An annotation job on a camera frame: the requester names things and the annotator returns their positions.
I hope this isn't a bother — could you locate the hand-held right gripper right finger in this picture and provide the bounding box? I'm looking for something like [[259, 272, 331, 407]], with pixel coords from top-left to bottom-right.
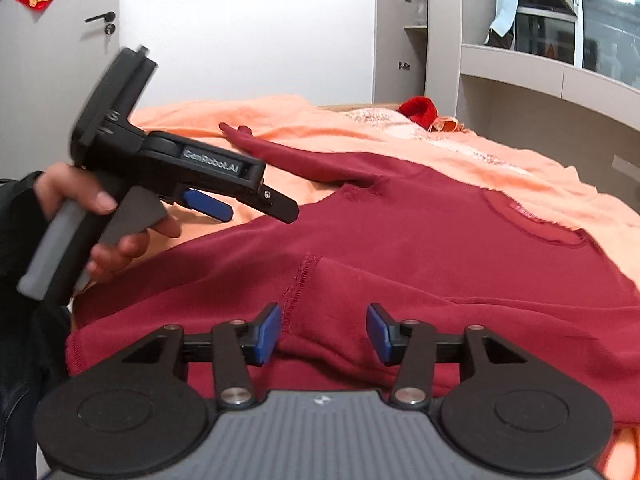
[[366, 302, 528, 409]]

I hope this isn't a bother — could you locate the grey cabinet door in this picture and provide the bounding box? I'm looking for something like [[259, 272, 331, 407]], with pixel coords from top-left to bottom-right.
[[373, 0, 429, 107]]

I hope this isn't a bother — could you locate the grey built-in window desk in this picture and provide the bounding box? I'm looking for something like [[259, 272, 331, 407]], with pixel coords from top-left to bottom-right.
[[456, 43, 640, 198]]

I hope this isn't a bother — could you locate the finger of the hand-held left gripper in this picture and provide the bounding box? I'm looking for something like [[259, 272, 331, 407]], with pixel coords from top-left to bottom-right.
[[182, 188, 234, 222], [239, 184, 300, 225]]

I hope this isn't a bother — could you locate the dark brown cloth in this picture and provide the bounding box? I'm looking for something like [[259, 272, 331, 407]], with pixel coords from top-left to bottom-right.
[[484, 27, 516, 52]]

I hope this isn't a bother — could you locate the white wall outlet plate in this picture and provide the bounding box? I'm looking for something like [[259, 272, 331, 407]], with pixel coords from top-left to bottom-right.
[[612, 155, 640, 182]]

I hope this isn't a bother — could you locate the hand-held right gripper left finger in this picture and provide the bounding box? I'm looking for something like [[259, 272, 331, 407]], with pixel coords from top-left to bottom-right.
[[121, 302, 282, 407]]

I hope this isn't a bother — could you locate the person's left hand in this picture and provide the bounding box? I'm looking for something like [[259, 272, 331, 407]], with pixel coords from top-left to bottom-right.
[[34, 162, 182, 285]]

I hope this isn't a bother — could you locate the dark red shirt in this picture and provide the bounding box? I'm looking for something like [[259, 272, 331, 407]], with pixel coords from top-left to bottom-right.
[[66, 122, 640, 428]]

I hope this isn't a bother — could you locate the white door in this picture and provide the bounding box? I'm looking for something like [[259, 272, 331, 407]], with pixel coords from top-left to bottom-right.
[[0, 0, 124, 181]]

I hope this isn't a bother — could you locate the orange blanket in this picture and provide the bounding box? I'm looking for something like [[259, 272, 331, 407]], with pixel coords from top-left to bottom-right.
[[70, 94, 640, 480]]

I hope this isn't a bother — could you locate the pink patterned quilt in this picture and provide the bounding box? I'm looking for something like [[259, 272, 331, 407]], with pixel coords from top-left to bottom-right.
[[342, 105, 531, 173]]

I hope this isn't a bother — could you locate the bright red fuzzy cloth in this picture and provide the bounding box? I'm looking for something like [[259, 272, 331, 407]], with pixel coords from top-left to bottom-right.
[[397, 96, 439, 129]]

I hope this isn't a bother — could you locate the grey open cabinet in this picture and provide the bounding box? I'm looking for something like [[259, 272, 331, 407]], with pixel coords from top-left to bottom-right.
[[403, 0, 464, 117]]

